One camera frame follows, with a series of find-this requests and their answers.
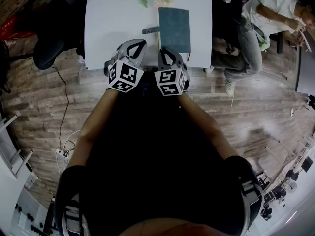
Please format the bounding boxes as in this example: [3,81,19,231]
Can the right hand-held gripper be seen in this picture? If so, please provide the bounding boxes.
[154,47,191,97]

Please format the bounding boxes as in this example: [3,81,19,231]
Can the white metal table frame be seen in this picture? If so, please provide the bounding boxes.
[0,114,34,179]

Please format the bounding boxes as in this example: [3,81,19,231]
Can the red box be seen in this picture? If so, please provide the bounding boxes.
[0,15,37,41]

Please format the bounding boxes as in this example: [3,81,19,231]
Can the person's left forearm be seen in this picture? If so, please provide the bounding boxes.
[66,89,119,168]

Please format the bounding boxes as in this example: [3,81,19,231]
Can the white cable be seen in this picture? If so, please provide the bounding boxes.
[55,129,82,177]

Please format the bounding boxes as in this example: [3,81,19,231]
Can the white power strip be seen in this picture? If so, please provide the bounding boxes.
[54,147,72,162]

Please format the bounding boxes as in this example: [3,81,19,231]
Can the black cable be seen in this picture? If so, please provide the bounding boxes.
[50,65,69,148]

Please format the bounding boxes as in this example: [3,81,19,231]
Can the person's dark shirt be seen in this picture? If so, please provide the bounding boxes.
[54,92,265,236]

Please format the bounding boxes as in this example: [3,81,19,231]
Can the dark desk with white legs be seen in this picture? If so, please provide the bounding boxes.
[294,29,315,96]

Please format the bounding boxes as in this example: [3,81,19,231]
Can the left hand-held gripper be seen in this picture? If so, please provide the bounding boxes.
[104,39,148,93]

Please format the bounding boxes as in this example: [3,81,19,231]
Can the person's dark trousers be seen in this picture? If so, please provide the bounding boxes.
[141,69,180,113]

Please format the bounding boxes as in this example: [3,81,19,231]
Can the white folding table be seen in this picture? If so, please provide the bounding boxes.
[84,0,213,70]

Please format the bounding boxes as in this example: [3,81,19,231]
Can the person's head and neck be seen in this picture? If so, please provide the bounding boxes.
[124,217,237,236]

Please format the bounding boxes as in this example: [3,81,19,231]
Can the pale smartphone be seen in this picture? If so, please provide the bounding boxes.
[296,29,313,53]

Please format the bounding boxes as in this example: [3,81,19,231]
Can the grey shoulder strap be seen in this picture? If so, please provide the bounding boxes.
[240,178,265,218]
[63,199,91,236]

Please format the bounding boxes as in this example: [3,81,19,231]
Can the person's right forearm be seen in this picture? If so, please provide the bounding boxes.
[178,93,238,161]

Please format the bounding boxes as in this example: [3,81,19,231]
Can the dark teal notebook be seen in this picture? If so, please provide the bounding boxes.
[142,6,192,62]

